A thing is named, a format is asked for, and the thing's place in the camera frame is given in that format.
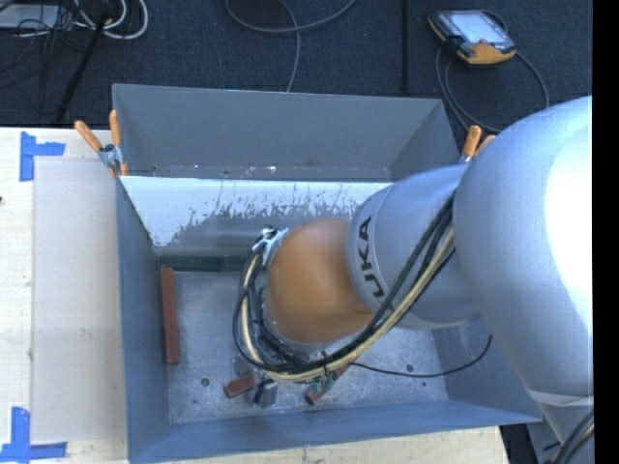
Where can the pale wood flat board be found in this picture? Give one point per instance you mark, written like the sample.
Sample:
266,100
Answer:
72,283

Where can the red-brown flat block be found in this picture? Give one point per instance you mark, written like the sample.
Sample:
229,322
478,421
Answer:
169,317
239,385
314,396

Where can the grey metal bin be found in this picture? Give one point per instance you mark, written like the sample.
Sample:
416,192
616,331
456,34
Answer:
251,128

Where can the dark green flat block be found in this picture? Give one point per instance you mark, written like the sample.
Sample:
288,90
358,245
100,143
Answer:
203,263

